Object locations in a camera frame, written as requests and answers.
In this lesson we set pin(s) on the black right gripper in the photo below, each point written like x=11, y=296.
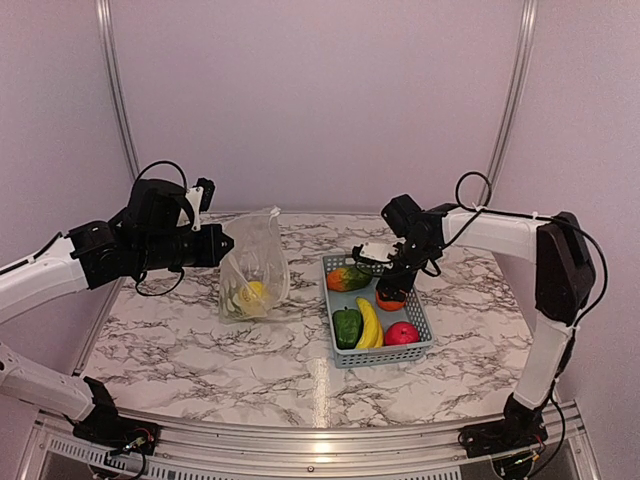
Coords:
x=405, y=283

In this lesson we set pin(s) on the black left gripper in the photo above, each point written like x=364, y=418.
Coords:
x=210, y=255

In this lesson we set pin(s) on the clear zip top bag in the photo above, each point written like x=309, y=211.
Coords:
x=257, y=255

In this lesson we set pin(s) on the orange toy orange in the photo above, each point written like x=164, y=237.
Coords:
x=389, y=305

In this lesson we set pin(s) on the green orange toy mango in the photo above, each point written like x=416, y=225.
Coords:
x=349, y=278

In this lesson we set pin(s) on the red toy apple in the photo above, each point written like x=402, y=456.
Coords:
x=401, y=333

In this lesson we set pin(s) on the yellow toy banana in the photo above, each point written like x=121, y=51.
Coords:
x=373, y=334

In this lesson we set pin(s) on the green toy watermelon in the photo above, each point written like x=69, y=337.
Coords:
x=231, y=305

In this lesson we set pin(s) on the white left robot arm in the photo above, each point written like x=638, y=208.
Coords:
x=48, y=274

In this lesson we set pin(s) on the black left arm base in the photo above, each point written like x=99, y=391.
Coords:
x=104, y=425

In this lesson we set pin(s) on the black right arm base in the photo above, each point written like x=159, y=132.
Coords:
x=520, y=427

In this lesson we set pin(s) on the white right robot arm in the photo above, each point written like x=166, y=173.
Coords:
x=556, y=246

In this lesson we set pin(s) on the grey plastic basket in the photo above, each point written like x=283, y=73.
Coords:
x=413, y=312

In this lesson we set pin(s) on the green toy bell pepper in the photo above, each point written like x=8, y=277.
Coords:
x=348, y=326

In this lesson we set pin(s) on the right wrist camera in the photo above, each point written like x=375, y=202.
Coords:
x=373, y=252

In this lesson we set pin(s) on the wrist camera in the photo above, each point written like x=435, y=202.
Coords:
x=199, y=197
x=373, y=252

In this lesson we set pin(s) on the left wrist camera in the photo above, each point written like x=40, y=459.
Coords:
x=199, y=197

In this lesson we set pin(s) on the aluminium front rail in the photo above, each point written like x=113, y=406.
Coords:
x=190, y=449

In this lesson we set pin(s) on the right aluminium frame post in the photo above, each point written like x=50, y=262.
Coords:
x=521, y=63

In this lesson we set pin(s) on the aluminium frame post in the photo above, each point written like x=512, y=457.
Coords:
x=104, y=13
x=521, y=63

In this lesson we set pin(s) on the left aluminium frame post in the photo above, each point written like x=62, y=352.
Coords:
x=104, y=13

